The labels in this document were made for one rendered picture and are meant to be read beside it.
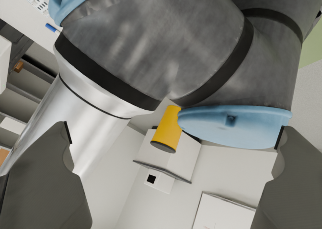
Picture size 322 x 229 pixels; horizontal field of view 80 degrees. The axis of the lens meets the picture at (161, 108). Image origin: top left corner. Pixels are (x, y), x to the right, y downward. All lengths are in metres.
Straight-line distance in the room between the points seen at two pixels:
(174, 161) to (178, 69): 3.49
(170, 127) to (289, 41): 2.63
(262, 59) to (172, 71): 0.09
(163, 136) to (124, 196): 2.93
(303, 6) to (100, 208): 5.15
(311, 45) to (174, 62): 0.31
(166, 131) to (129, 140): 2.49
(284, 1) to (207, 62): 0.14
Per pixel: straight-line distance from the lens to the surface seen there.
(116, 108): 0.17
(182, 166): 3.78
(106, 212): 5.34
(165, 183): 3.94
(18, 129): 4.20
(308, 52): 0.44
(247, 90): 0.20
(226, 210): 3.44
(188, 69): 0.17
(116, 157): 5.08
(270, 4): 0.28
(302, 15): 0.30
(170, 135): 2.80
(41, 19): 0.98
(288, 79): 0.24
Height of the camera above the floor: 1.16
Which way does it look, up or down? 21 degrees down
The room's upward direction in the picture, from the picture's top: 157 degrees counter-clockwise
